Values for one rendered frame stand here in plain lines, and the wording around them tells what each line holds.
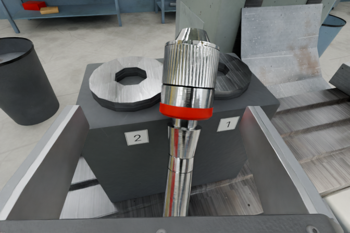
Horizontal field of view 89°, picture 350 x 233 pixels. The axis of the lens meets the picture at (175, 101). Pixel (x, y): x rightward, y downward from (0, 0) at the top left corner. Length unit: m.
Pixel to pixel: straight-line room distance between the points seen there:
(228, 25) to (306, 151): 0.43
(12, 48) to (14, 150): 0.85
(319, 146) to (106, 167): 0.42
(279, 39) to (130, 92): 0.63
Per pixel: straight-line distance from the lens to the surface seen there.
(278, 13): 0.74
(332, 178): 0.46
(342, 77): 0.70
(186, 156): 0.16
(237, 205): 0.35
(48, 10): 4.04
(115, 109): 0.19
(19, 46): 2.07
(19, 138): 2.01
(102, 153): 0.21
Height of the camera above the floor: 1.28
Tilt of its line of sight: 43 degrees down
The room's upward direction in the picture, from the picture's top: 2 degrees clockwise
